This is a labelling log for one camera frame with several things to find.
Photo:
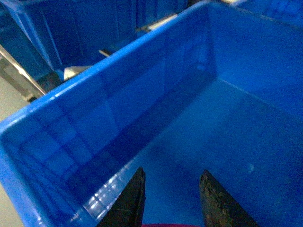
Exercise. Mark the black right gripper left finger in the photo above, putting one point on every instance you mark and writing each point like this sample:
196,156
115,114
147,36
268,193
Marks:
128,209

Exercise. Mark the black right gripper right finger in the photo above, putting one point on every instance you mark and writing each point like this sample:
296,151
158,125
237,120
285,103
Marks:
219,208

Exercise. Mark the red toy block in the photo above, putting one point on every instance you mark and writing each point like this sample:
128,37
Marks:
168,225

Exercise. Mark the large blue crate upper right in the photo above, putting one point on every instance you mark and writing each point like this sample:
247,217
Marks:
218,88

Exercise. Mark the long blue bin upper left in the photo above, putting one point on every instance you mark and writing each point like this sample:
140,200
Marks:
72,32

